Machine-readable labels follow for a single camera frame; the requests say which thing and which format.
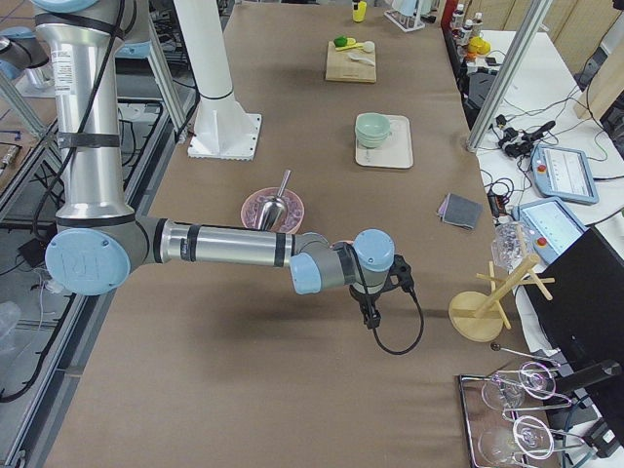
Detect large pink ice bowl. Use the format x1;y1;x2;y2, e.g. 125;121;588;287
240;187;304;234

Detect cream rabbit tray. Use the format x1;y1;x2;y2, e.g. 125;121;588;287
355;115;413;170

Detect white ceramic spoon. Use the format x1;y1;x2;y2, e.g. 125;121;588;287
347;53;375;66

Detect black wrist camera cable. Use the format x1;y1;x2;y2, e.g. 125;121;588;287
366;287;425;355

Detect yellow cup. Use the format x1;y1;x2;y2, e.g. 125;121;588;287
352;0;368;23

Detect black wire glass rack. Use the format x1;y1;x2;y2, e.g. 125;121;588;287
456;353;599;467

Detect wooden mug tree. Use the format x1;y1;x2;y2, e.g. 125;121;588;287
448;252;555;342

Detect wooden cutting board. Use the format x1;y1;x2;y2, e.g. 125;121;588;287
325;41;376;84

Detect wine glass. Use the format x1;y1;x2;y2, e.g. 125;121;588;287
481;362;556;410
478;415;555;467

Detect aluminium frame post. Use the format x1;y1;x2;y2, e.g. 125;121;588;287
466;0;553;153

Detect metal ice scoop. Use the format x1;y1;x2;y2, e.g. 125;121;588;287
255;169;292;232

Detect teach pendant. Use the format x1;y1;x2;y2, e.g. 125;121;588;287
512;197;588;264
531;144;600;205

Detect lower wine glass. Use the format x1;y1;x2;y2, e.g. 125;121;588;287
478;415;555;467

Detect grey folded cloth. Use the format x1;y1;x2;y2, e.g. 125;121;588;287
437;193;483;229

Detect clear plastic bag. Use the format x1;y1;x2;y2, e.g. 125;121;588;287
491;221;534;271

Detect small pink bowl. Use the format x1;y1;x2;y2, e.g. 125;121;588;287
331;240;354;249

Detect black monitor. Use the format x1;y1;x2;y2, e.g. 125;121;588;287
526;228;623;370

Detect upper wine glass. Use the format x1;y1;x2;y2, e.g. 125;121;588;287
481;362;556;410

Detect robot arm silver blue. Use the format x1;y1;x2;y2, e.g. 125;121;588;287
34;1;414;330

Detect upper teach pendant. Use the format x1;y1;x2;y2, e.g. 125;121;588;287
531;144;600;205

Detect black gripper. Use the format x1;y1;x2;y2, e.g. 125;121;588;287
349;254;414;330

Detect green lime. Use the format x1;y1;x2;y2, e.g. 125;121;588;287
333;36;347;48

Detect stacked green bowls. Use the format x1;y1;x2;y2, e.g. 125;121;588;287
355;112;391;148

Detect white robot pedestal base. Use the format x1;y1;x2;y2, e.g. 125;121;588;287
175;0;261;161

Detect lower teach pendant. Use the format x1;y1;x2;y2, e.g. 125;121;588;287
512;197;588;264

